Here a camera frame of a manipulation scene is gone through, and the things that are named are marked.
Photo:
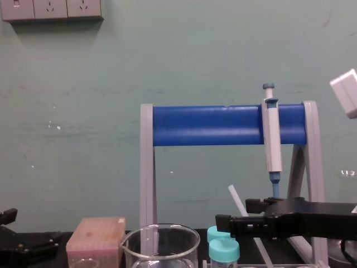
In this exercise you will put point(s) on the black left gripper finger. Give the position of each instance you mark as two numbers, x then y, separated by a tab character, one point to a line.
47	245
8	215

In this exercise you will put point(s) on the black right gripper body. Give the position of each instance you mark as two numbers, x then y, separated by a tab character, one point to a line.
320	220

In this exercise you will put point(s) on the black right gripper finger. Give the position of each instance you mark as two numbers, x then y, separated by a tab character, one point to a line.
248	226
255	206

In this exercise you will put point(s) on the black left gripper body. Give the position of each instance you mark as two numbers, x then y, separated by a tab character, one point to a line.
11	258

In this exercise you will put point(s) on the clear glass stirring rod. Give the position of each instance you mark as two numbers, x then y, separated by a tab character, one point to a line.
237	199

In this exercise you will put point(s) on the teal capped sample tube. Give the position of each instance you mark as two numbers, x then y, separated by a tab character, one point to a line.
217	233
224	251

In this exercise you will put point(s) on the pink pipette tip box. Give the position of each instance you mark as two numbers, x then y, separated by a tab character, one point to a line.
94	237

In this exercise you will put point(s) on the clear glass graduated vessel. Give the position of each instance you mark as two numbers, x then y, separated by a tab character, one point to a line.
348	173

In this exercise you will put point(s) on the white and blue pipette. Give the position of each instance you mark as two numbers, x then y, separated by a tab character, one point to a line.
272	145

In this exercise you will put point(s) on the clear glass beaker with spout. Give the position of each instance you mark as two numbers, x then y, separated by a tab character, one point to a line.
167	245

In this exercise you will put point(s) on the grey and blue pipette stand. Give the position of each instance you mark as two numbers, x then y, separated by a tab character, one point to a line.
209	125

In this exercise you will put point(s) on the grey wall socket panel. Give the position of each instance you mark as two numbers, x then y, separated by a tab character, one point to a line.
50	9

